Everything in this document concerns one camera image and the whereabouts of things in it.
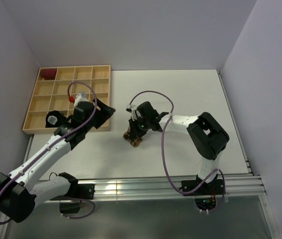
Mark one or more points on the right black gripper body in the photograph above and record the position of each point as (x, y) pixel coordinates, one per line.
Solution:
(140, 125)

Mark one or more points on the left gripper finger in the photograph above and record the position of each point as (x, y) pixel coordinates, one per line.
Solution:
(102, 122)
(104, 110)

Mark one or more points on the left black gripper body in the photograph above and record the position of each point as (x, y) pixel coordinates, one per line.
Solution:
(88, 127)

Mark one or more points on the black sock with blue marks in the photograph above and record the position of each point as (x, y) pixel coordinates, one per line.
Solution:
(54, 119)

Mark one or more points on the brown argyle sock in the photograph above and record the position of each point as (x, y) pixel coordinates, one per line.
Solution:
(135, 141)

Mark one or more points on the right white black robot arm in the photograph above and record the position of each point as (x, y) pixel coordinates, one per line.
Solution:
(208, 136)

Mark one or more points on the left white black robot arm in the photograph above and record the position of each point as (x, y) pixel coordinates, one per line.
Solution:
(20, 191)

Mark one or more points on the red rolled sock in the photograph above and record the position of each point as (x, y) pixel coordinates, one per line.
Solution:
(49, 74)

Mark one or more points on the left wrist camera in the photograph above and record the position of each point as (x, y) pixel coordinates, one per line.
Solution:
(80, 97)

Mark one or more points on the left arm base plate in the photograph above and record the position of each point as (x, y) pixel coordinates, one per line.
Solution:
(81, 196)

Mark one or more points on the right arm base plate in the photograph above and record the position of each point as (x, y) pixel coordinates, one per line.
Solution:
(215, 187)

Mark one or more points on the aluminium rail frame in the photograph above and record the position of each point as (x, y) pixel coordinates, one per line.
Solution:
(133, 196)

